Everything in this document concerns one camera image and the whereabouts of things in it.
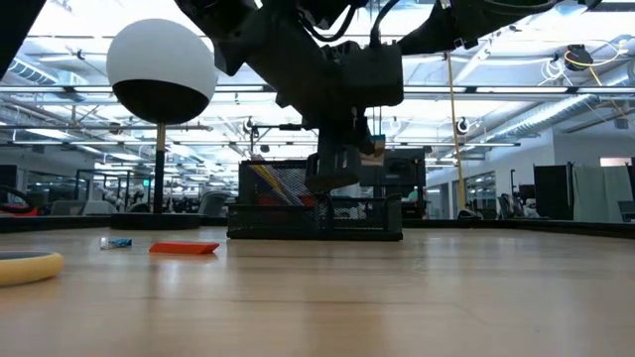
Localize red eraser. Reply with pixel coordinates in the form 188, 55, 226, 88
148, 241, 221, 256

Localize black monitor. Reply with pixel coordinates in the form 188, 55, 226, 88
381, 148, 427, 188

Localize black ceiling cable reel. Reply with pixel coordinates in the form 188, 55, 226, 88
564, 44, 594, 72

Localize yellow hanging cable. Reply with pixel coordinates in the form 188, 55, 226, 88
444, 52, 468, 212

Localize yellow pen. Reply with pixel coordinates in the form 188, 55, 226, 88
250, 164, 297, 206

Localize grey green cloth panel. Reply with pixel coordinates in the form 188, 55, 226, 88
572, 166, 627, 224

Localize white globe lamp black base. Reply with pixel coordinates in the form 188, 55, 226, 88
105, 18, 218, 231

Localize red cart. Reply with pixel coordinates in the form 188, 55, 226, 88
0, 183, 40, 218

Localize black partition panel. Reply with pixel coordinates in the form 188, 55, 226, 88
533, 163, 575, 222

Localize grey office chair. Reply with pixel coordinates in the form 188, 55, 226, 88
197, 190, 232, 219

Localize black background rig frame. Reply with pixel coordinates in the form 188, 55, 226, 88
249, 123, 318, 163

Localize black table frame rails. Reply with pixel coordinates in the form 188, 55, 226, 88
0, 213, 635, 240

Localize black mesh desk organizer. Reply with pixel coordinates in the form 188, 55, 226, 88
226, 159, 404, 243

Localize small blue white tube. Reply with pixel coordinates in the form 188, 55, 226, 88
99, 237, 134, 251

